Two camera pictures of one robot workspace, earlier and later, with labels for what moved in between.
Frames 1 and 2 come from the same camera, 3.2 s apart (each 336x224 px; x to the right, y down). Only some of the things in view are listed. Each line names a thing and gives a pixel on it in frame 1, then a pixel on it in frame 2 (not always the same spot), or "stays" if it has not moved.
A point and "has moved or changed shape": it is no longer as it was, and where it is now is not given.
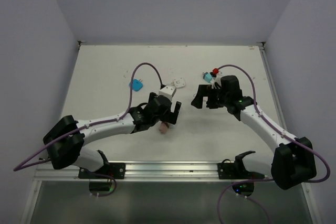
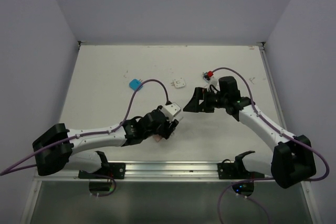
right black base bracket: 236,170 stays
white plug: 178,83 stays
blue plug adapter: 137,84 stays
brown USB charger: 164,127 has moved or changed shape
